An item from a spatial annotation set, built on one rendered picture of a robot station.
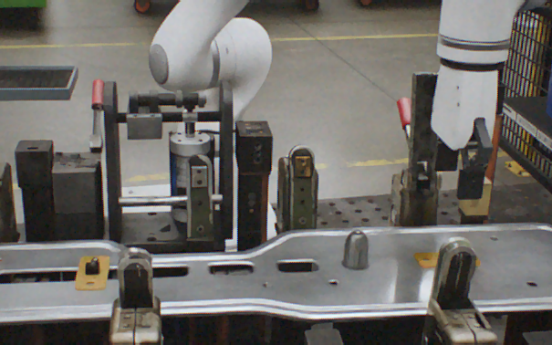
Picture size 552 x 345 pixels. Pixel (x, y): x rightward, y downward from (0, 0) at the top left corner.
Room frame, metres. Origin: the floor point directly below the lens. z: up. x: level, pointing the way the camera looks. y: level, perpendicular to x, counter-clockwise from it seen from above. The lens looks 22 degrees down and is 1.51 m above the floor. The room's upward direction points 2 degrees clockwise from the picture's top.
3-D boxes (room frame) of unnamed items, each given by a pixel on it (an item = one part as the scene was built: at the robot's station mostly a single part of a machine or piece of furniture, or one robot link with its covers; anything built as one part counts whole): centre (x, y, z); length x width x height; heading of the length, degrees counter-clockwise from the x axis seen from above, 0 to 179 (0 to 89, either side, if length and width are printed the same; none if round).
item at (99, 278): (0.92, 0.23, 1.01); 0.08 x 0.04 x 0.01; 7
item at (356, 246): (0.96, -0.11, 1.02); 0.03 x 0.03 x 0.07
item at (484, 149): (0.93, -0.24, 1.19); 0.08 x 0.01 x 0.06; 8
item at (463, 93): (0.98, -0.23, 1.23); 0.10 x 0.07 x 0.11; 8
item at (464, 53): (0.98, -0.23, 1.29); 0.09 x 0.08 x 0.03; 8
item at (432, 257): (0.98, -0.23, 1.01); 0.08 x 0.04 x 0.01; 98
